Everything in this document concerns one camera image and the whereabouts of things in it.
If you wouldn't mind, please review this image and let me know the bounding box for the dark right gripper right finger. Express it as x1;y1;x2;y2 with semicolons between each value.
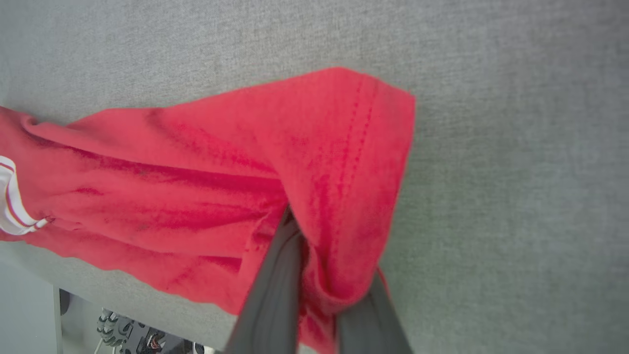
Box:
336;270;414;354

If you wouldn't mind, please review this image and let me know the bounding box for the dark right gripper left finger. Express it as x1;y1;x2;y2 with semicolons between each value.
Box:
223;206;305;354

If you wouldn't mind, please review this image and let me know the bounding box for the red and white garment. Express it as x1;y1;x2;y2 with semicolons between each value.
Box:
0;66;417;354

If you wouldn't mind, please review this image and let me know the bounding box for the grey fabric sofa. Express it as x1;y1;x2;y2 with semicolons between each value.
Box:
0;0;629;354

